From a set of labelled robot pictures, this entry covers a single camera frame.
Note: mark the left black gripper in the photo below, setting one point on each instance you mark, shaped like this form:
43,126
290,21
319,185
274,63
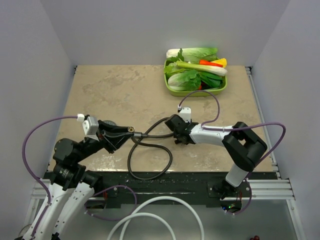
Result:
111,142

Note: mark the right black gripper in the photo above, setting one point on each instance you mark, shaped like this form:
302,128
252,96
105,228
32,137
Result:
175,135

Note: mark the black T-shaped fitting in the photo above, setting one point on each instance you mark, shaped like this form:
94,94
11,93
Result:
179,141

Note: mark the grey shower head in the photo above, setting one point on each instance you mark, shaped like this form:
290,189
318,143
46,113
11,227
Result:
109,122

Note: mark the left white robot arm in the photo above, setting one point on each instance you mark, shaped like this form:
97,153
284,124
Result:
71,185

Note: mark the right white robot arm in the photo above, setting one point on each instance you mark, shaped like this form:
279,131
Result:
244,146

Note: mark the napa cabbage in front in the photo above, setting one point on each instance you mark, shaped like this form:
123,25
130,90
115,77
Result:
185,81

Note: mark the napa cabbage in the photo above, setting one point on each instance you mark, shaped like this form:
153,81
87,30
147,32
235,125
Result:
185,81
193,55

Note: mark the green vegetable tray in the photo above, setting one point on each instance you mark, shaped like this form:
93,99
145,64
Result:
171,69

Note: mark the dark green leafy vegetable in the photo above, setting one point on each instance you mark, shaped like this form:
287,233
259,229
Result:
211,80

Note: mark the green celery stalk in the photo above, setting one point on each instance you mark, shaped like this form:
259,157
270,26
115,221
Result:
220,71

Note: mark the orange carrot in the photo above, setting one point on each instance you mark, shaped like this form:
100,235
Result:
209,63

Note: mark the napa cabbage at back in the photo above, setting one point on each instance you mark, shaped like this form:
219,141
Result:
193,55

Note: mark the yellow pepper piece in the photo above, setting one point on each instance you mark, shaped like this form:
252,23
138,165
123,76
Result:
221,61

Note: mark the tin can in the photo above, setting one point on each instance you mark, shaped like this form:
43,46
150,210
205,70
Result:
24,230

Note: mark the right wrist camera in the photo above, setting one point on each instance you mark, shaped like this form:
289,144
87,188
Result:
185,113

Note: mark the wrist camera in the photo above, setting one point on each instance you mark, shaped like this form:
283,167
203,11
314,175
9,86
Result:
89,124
185,113

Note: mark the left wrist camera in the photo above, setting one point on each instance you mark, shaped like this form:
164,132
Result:
89,124

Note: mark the black mounting base plate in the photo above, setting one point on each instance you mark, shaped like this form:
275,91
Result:
196,188

